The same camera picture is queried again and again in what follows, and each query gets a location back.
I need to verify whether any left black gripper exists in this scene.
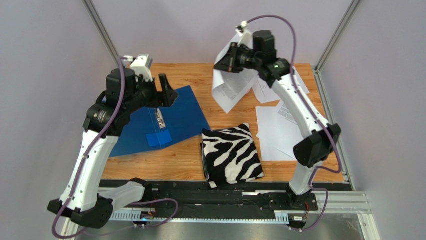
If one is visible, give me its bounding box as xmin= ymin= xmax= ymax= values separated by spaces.
xmin=125 ymin=73 xmax=180 ymax=115

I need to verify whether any blue file folder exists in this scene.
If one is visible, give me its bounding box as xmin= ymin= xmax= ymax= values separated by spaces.
xmin=109 ymin=85 xmax=210 ymax=158

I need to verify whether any printed paper sheet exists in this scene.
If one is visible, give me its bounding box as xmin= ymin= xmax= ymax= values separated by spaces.
xmin=252 ymin=67 xmax=310 ymax=104
xmin=212 ymin=69 xmax=258 ymax=114

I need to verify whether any white paper sheet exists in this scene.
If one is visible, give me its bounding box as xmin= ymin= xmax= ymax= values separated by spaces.
xmin=275 ymin=100 xmax=298 ymax=126
xmin=255 ymin=106 xmax=303 ymax=162

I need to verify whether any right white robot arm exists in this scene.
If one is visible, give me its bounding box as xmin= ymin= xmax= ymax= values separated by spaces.
xmin=213 ymin=29 xmax=342 ymax=208

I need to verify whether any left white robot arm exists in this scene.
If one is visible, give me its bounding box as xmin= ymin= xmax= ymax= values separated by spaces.
xmin=47 ymin=68 xmax=179 ymax=229

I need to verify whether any metal folder clip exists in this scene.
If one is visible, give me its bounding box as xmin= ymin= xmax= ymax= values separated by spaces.
xmin=155 ymin=108 xmax=166 ymax=129

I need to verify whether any zebra print cushion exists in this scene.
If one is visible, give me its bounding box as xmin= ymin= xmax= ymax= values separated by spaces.
xmin=200 ymin=123 xmax=265 ymax=189

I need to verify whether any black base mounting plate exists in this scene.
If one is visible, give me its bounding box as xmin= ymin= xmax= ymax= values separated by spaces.
xmin=89 ymin=180 xmax=353 ymax=221

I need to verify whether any right corner aluminium post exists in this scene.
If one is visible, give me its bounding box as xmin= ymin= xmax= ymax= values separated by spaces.
xmin=314 ymin=0 xmax=363 ymax=73

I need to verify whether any corner aluminium post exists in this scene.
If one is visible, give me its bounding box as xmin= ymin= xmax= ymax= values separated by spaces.
xmin=81 ymin=0 xmax=120 ymax=66
xmin=314 ymin=0 xmax=363 ymax=73

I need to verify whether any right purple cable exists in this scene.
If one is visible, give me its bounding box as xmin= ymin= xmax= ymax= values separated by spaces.
xmin=236 ymin=14 xmax=343 ymax=232

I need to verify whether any purple cable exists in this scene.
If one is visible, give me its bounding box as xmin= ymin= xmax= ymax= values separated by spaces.
xmin=51 ymin=55 xmax=180 ymax=240
xmin=236 ymin=14 xmax=343 ymax=232

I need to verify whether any left corner aluminium post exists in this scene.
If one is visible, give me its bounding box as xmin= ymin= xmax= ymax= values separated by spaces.
xmin=81 ymin=0 xmax=120 ymax=66

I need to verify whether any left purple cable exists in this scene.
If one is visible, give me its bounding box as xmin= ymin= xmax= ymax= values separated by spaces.
xmin=51 ymin=55 xmax=180 ymax=240

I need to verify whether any aluminium frame rail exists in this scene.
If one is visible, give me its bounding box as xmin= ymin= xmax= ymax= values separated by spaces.
xmin=59 ymin=186 xmax=381 ymax=240

